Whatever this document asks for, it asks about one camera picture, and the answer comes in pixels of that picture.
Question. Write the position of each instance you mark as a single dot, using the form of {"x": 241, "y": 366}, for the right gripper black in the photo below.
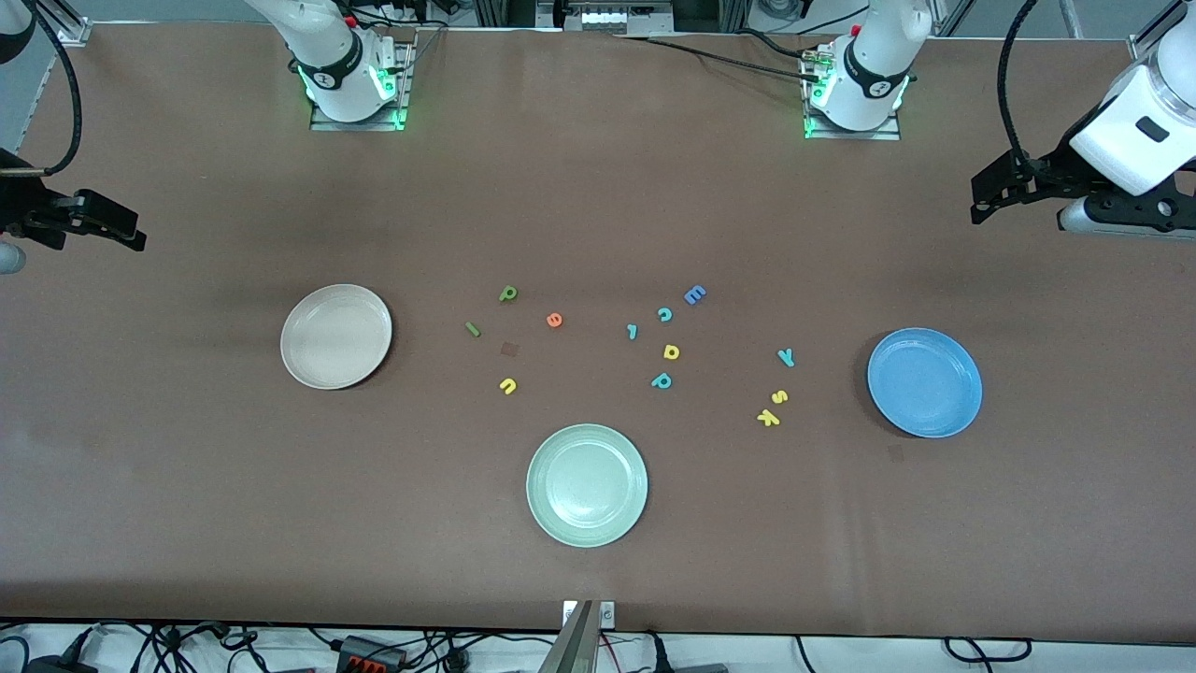
{"x": 21, "y": 200}

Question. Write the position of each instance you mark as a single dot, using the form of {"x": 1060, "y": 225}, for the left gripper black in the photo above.
{"x": 1054, "y": 172}

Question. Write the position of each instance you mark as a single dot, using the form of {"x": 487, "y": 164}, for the yellow letter k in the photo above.
{"x": 768, "y": 418}

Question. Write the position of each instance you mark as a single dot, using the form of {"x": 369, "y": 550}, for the green letter p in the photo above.
{"x": 504, "y": 298}

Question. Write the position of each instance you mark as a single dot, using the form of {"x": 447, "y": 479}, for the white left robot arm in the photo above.
{"x": 878, "y": 56}

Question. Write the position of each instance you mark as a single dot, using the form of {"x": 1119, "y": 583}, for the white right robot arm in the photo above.
{"x": 336, "y": 56}

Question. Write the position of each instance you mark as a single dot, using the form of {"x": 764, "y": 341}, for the blue plate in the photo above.
{"x": 925, "y": 383}

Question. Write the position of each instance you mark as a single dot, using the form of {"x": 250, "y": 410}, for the beige brown plate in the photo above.
{"x": 336, "y": 336}

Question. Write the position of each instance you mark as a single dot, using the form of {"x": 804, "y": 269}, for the blue letter E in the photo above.
{"x": 694, "y": 295}

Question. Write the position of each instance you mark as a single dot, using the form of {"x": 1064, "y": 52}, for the teal letter p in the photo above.
{"x": 658, "y": 383}

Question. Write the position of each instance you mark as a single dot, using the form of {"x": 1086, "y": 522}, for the grey control box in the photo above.
{"x": 607, "y": 17}

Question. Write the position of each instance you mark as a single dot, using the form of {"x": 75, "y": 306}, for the pale green plate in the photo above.
{"x": 587, "y": 486}

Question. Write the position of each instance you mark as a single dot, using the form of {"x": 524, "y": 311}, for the black orange power strip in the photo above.
{"x": 369, "y": 654}

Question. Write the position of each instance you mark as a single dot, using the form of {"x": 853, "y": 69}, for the aluminium profile beam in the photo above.
{"x": 572, "y": 645}

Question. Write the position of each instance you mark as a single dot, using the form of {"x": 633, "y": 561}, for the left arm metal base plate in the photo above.
{"x": 855, "y": 135}

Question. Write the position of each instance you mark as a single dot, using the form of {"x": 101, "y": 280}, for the aluminium table corner post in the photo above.
{"x": 75, "y": 33}
{"x": 1145, "y": 47}

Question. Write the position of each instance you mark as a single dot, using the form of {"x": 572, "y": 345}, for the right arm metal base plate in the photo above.
{"x": 355, "y": 124}

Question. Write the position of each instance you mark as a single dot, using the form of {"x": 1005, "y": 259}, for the white mounting bracket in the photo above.
{"x": 607, "y": 613}

